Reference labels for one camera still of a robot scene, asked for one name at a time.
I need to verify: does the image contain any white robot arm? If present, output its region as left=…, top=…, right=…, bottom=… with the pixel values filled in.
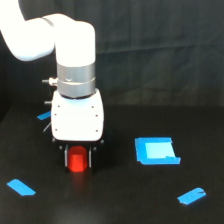
left=0, top=0, right=104, bottom=172

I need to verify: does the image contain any blue tape strip front left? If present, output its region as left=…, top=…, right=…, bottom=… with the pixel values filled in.
left=7, top=179, right=35, bottom=196

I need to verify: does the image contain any blue tape square marker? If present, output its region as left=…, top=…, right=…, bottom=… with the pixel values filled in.
left=135, top=137, right=181, bottom=165

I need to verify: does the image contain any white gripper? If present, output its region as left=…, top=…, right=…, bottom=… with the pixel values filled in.
left=49, top=89, right=104, bottom=172

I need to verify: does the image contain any blue tape strip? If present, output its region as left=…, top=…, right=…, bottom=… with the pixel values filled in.
left=37, top=111, right=51, bottom=120
left=7, top=179, right=35, bottom=196
left=178, top=187, right=206, bottom=205

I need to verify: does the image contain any red hexagonal block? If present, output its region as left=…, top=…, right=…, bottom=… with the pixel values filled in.
left=70, top=146, right=88, bottom=172

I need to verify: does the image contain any blue tape strip front right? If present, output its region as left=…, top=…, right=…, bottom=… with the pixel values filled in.
left=178, top=187, right=206, bottom=205

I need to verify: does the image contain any blue tape strip back left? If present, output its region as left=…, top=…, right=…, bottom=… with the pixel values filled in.
left=37, top=111, right=51, bottom=120

